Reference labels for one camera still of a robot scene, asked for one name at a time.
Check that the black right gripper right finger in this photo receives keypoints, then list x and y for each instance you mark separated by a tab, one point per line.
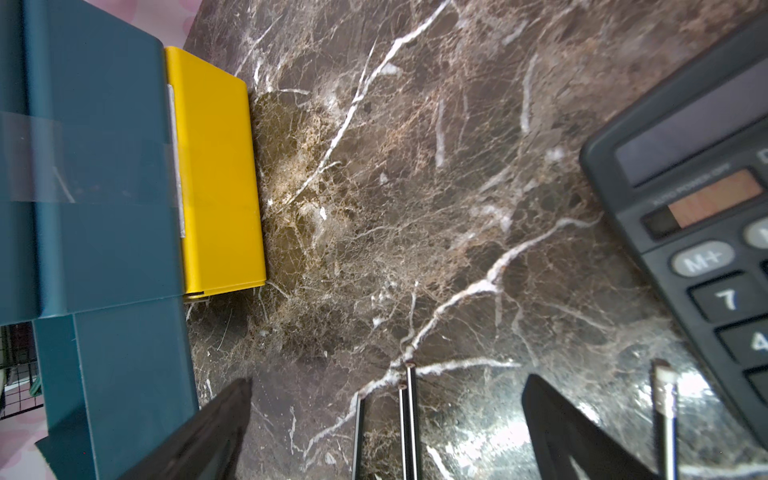
562	437

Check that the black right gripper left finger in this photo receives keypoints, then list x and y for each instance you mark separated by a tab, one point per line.
208	445

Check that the teal drawer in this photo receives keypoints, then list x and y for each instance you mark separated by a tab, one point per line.
117	382

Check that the yellow drawer cabinet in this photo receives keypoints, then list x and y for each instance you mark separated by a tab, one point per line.
221	230

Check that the teal drawer cabinet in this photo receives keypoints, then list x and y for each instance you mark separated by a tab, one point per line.
86	159

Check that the lone black pencil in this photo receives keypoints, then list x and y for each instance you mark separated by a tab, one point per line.
664	393

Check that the black pencil group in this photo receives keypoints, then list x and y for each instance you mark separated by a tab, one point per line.
411	460

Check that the black calculator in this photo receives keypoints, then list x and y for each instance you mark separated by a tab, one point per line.
682	175

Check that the black wire file rack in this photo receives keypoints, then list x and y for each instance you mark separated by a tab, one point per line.
21	384

